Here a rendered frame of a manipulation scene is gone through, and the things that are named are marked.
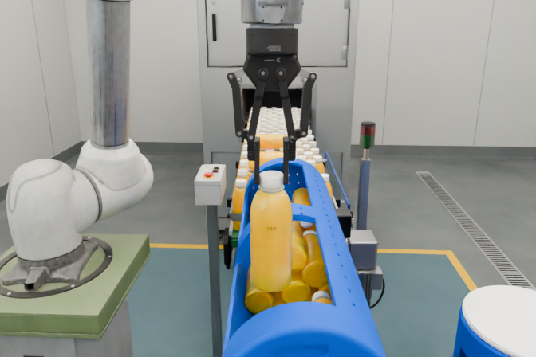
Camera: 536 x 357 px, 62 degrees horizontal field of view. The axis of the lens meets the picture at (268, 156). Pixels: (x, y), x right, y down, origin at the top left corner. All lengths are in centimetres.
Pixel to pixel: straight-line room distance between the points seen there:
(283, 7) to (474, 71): 547
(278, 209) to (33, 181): 65
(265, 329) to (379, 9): 514
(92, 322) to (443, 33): 529
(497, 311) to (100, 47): 111
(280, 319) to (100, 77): 74
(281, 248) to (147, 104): 530
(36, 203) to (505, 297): 113
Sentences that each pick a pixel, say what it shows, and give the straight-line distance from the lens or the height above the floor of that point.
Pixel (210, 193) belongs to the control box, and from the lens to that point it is 169.
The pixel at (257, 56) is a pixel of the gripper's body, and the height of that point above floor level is 162.
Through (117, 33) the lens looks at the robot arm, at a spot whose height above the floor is 164.
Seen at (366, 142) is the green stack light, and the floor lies 118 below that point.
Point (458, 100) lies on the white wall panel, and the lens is 602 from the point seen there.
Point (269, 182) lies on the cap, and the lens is 69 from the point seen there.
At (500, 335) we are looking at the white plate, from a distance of 112.
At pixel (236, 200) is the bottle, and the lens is 168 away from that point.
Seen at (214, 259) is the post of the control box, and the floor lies 72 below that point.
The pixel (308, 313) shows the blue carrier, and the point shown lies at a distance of 74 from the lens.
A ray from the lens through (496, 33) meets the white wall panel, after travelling 608.
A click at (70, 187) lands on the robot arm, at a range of 118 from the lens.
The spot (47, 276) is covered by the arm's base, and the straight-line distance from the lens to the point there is 123.
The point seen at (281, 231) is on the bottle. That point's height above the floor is 135.
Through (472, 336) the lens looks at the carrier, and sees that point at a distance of 113.
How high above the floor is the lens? 167
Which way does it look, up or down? 17 degrees down
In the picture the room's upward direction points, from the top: straight up
